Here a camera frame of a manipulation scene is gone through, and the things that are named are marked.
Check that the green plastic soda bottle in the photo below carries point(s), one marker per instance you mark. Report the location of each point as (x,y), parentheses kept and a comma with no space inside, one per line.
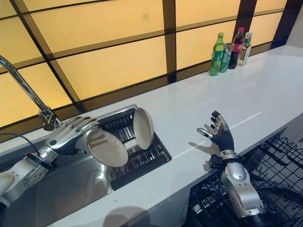
(216,55)

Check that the chrome kitchen faucet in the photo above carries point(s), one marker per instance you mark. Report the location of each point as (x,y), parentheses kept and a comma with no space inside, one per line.
(28,93)

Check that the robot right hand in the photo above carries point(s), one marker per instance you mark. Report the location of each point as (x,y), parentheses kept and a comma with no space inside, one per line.
(222,137)

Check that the white round plate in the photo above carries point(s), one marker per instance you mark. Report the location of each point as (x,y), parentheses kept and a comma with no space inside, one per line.
(143,128)
(107,148)

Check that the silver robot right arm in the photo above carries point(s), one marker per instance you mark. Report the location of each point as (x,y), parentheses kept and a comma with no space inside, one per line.
(239,186)

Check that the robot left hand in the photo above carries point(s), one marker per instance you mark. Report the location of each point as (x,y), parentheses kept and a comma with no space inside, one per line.
(62,136)

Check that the clear bottle yellow liquid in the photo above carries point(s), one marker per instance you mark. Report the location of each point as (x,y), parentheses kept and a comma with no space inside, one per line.
(244,50)

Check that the stainless steel sink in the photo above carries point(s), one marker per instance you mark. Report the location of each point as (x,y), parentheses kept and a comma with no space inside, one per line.
(71,179)

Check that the black sink dish rack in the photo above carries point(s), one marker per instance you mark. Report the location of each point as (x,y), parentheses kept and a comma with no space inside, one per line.
(139,153)

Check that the green soda can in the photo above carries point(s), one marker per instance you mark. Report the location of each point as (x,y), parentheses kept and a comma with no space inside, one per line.
(225,58)

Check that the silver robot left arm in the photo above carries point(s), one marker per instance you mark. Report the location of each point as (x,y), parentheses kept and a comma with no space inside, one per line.
(22,173)

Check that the dark cola bottle red cap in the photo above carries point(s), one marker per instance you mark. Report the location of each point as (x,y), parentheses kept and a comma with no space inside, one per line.
(235,48)

